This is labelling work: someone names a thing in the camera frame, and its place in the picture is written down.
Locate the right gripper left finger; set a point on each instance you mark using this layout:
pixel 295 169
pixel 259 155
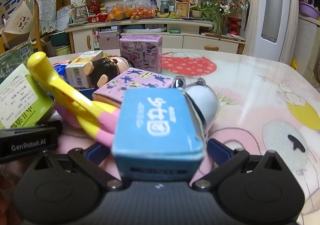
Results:
pixel 87 161

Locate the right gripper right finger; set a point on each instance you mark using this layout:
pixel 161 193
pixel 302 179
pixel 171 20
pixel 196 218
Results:
pixel 229 162

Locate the yellow pink toy gun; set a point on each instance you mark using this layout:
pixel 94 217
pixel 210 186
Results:
pixel 96 118

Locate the green white medicine box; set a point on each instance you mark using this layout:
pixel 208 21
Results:
pixel 24 103

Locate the blue cardboard box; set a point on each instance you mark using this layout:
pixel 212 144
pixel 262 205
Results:
pixel 159 136

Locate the white orange medicine box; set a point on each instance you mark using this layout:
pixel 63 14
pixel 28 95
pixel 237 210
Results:
pixel 76 69

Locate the nezha doll figure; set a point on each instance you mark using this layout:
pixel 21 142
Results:
pixel 105 69

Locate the pink patterned box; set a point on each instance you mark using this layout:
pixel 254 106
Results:
pixel 113 91

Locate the tall pink blind box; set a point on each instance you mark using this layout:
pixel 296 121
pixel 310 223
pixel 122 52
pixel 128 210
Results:
pixel 143 51

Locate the green milk cardboard carton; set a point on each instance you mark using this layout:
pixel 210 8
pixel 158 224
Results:
pixel 11 59

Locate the wooden chair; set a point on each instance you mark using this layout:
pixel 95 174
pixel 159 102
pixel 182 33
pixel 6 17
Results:
pixel 44 21

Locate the green trash bin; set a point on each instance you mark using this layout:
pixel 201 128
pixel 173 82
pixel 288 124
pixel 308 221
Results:
pixel 63 50

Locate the pink storage box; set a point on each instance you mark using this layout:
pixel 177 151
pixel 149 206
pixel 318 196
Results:
pixel 109 39

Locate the canvas tote bag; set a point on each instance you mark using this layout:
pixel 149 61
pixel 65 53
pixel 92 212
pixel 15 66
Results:
pixel 19 22

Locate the red vase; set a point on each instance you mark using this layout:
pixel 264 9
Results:
pixel 234 25

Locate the cream tv cabinet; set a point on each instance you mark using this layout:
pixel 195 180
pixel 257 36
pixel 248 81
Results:
pixel 177 33

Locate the bag of oranges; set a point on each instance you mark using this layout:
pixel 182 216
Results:
pixel 121 11

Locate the potted flower plant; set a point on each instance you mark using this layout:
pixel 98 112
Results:
pixel 218 11

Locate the framed certificate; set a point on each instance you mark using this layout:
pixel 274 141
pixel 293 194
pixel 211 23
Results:
pixel 183 9

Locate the bag of tangerines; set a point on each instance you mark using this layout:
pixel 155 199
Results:
pixel 143 9

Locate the white tower air conditioner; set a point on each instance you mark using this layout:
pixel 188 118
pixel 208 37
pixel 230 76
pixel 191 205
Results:
pixel 272 29

